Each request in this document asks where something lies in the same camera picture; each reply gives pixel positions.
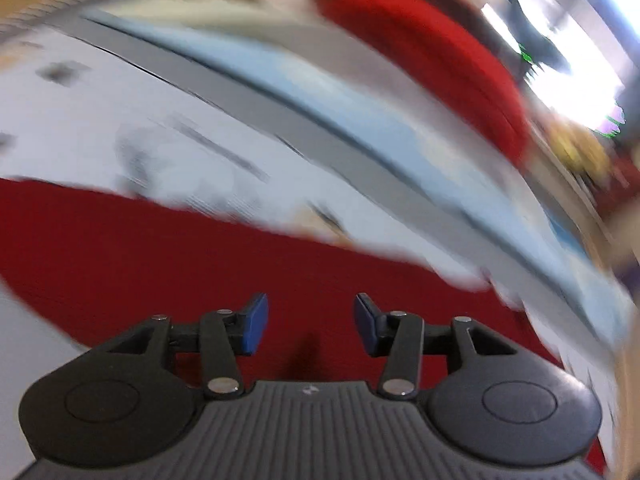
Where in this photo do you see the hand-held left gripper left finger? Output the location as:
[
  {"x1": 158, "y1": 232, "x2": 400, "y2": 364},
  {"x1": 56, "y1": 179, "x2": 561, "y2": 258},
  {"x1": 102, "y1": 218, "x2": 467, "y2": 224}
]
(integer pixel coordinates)
[{"x1": 107, "y1": 293, "x2": 270, "y2": 401}]

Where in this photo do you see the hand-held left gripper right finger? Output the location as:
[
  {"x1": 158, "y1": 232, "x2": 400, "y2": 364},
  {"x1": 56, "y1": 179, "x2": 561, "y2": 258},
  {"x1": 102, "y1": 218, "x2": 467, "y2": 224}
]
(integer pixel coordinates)
[{"x1": 353, "y1": 293, "x2": 517, "y2": 401}]

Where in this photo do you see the red knitted sweater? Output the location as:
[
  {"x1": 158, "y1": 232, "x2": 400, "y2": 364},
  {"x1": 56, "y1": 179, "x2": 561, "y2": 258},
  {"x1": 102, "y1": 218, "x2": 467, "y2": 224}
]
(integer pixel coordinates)
[{"x1": 0, "y1": 176, "x2": 607, "y2": 480}]

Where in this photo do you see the light blue quilt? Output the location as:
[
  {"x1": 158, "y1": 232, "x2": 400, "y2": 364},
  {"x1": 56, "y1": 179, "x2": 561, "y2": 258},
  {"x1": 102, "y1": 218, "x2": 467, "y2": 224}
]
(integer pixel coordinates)
[{"x1": 95, "y1": 7, "x2": 640, "y2": 343}]

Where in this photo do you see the yellow object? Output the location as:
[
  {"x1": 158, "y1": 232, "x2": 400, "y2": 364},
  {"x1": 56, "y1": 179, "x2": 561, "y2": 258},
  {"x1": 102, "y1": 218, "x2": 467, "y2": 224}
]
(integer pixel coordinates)
[{"x1": 544, "y1": 119, "x2": 612, "y2": 188}]

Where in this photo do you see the red garment in background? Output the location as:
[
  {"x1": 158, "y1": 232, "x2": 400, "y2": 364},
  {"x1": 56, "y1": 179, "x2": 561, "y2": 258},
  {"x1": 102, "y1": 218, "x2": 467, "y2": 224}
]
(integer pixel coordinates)
[{"x1": 319, "y1": 0, "x2": 532, "y2": 167}]

